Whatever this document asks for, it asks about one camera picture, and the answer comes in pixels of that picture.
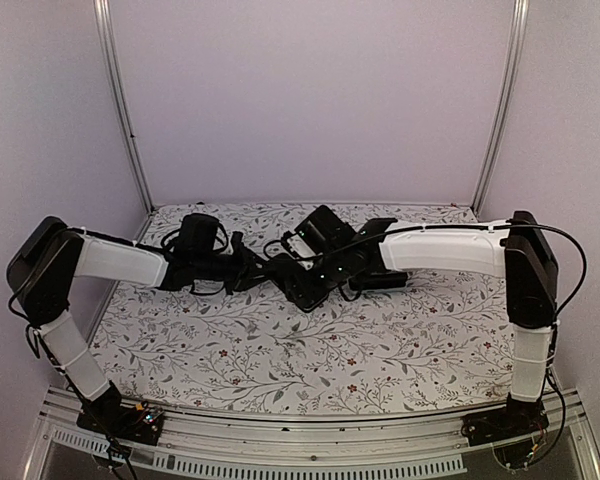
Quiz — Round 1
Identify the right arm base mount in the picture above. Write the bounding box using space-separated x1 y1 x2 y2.
460 398 549 446

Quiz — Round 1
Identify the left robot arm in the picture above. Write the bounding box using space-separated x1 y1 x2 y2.
6 214 263 434

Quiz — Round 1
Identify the aluminium frame post left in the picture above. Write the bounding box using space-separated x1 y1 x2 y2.
93 0 155 215

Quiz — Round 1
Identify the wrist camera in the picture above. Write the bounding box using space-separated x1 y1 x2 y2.
281 205 355 258
175 213 220 255

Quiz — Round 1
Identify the aluminium frame post right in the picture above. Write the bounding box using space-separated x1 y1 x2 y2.
471 0 530 217

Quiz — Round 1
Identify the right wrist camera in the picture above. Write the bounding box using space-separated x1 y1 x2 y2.
281 205 355 258

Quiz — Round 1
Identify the phone in black case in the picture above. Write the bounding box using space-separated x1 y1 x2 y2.
348 271 409 292

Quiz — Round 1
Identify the floral table mat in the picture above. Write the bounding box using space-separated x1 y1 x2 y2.
87 202 546 416

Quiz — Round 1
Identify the aluminium frame post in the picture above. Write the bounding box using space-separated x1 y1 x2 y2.
93 0 155 215
471 0 530 217

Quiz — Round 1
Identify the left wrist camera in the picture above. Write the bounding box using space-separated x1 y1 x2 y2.
175 213 220 255

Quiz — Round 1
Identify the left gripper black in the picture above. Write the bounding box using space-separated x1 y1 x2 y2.
194 242 278 296

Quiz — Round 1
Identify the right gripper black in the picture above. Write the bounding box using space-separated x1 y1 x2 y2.
283 251 349 309

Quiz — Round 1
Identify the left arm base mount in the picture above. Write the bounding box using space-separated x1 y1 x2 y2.
76 400 164 446

